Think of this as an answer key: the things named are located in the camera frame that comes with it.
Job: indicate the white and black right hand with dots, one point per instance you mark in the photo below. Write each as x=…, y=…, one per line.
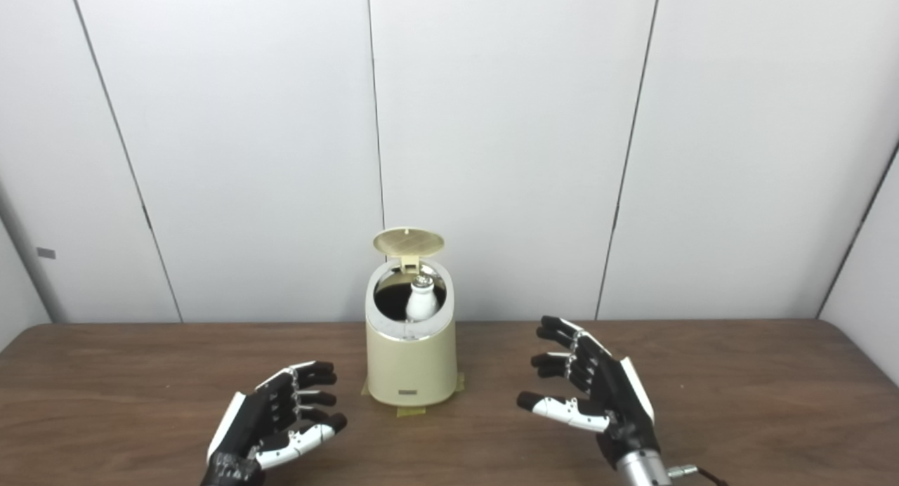
x=611, y=402

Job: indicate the white and black left hand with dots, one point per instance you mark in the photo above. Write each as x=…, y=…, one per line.
x=263, y=416

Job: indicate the cream-colored bin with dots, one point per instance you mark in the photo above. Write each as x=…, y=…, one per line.
x=411, y=366

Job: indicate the small white plastic bottle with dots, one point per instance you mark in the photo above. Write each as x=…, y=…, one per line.
x=421, y=303

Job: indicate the cream round bin lid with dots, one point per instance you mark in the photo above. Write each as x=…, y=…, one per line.
x=409, y=241

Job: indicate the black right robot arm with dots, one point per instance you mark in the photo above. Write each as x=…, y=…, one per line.
x=642, y=470

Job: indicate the small grey wall label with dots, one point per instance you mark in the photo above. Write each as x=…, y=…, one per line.
x=46, y=253

